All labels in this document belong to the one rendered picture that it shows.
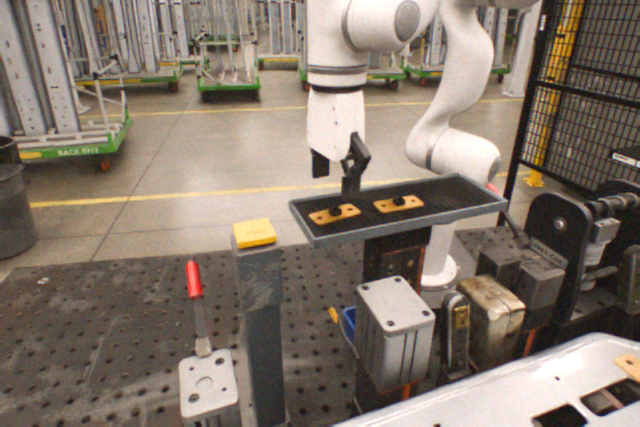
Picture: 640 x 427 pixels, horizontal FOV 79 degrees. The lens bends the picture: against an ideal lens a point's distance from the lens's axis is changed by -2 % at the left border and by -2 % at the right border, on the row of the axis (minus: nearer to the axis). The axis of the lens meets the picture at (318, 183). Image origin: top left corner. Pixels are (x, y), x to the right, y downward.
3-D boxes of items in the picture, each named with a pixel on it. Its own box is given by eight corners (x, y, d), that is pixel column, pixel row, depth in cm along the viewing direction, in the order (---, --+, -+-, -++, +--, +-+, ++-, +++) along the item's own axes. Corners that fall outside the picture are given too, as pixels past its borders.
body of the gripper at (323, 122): (297, 75, 59) (299, 145, 64) (332, 87, 51) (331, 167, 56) (340, 71, 62) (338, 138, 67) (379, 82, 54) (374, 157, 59)
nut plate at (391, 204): (382, 213, 67) (382, 207, 66) (372, 203, 70) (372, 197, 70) (424, 205, 69) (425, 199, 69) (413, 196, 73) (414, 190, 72)
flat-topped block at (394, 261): (368, 402, 85) (383, 224, 66) (353, 372, 91) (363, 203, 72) (409, 388, 88) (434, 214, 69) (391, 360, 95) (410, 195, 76)
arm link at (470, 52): (450, 189, 95) (394, 165, 104) (472, 173, 102) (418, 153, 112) (505, -50, 70) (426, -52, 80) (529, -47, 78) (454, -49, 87)
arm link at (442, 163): (427, 196, 115) (443, 118, 103) (488, 223, 104) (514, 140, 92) (404, 211, 107) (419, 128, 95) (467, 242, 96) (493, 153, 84)
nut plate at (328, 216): (318, 226, 63) (318, 219, 62) (307, 216, 66) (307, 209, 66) (362, 213, 67) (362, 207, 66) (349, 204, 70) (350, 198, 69)
